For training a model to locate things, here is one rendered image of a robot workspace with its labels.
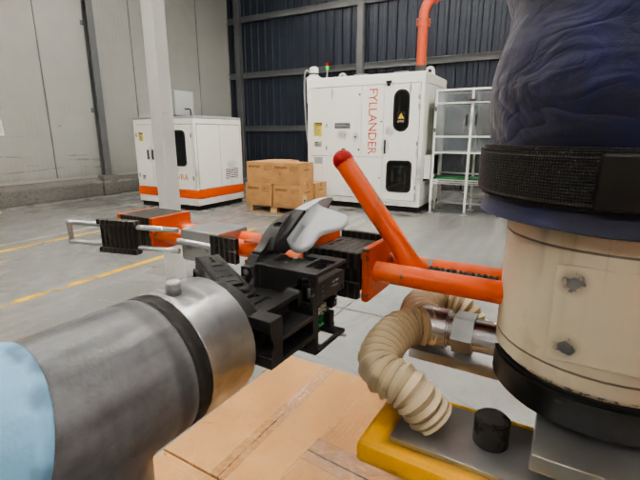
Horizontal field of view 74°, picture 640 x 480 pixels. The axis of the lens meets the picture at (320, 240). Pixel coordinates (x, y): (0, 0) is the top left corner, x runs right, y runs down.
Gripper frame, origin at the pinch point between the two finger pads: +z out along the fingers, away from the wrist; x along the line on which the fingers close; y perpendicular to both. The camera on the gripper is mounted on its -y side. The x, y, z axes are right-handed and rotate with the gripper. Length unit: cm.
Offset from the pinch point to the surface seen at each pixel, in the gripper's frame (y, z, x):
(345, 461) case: 1.4, 3.3, -29.7
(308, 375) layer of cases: -49, 73, -70
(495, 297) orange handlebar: 18.9, -1.4, -0.2
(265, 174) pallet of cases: -448, 557, -56
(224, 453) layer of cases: -48, 29, -70
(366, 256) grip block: 6.3, -2.5, 2.1
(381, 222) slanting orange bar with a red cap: 6.6, 0.5, 5.1
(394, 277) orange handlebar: 9.1, -1.5, 0.0
